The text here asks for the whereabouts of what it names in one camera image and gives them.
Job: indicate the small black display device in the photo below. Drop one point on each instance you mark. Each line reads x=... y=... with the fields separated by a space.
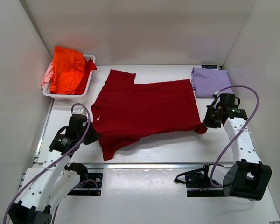
x=209 y=66

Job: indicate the white plastic basket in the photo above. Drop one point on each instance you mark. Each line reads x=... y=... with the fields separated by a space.
x=46 y=89

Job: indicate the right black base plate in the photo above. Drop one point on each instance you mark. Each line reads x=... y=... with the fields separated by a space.
x=198 y=185

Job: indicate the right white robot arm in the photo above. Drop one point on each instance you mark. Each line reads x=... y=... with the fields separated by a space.
x=248 y=177

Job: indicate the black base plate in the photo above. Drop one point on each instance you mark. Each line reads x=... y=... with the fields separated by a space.
x=198 y=185
x=90 y=184

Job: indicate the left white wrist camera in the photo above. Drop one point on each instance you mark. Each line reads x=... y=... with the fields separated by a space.
x=79 y=112

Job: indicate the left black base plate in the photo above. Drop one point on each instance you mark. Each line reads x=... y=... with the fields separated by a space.
x=90 y=184

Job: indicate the orange t shirt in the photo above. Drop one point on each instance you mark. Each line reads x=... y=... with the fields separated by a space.
x=68 y=71

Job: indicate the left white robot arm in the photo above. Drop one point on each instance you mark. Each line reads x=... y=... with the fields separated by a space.
x=58 y=178

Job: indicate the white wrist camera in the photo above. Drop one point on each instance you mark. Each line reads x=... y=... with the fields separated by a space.
x=216 y=97
x=79 y=112

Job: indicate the pink t shirt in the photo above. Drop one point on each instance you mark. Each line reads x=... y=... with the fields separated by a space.
x=47 y=76

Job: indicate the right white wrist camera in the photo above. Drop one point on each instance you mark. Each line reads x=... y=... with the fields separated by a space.
x=216 y=97

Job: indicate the aluminium rail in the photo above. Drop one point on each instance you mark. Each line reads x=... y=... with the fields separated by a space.
x=144 y=165

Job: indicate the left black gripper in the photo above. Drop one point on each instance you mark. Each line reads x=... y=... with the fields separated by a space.
x=91 y=136

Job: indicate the folded lilac t shirt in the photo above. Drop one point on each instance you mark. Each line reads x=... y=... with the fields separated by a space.
x=206 y=82

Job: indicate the red t shirt in basket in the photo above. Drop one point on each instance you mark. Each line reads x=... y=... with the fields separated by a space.
x=89 y=67

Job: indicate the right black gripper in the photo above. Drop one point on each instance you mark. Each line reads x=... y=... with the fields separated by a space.
x=208 y=119

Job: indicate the dark red t shirt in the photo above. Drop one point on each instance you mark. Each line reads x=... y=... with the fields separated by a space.
x=125 y=112

